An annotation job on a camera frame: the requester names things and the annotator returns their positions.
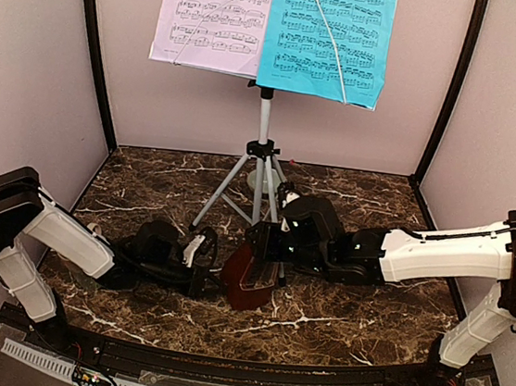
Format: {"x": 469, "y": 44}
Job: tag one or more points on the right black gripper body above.
{"x": 305, "y": 258}

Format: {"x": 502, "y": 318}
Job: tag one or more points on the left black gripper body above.
{"x": 154, "y": 272}

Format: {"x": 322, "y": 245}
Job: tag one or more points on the brown wooden metronome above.
{"x": 249, "y": 280}

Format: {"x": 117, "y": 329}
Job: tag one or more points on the blue sheet music page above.
{"x": 297, "y": 55}

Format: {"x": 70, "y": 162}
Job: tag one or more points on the purple sheet music page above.
{"x": 218, "y": 35}

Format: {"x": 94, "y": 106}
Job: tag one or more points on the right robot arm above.
{"x": 312, "y": 238}

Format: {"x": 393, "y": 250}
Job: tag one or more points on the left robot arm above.
{"x": 154, "y": 253}

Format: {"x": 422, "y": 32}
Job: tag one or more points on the white perforated music stand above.
{"x": 265, "y": 153}

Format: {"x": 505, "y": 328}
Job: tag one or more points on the cream ceramic mug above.
{"x": 95, "y": 229}

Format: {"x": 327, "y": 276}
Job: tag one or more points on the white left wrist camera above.
{"x": 189, "y": 251}

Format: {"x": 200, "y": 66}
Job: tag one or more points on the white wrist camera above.
{"x": 189, "y": 251}
{"x": 287, "y": 193}

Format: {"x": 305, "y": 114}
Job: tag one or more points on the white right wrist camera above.
{"x": 287, "y": 193}

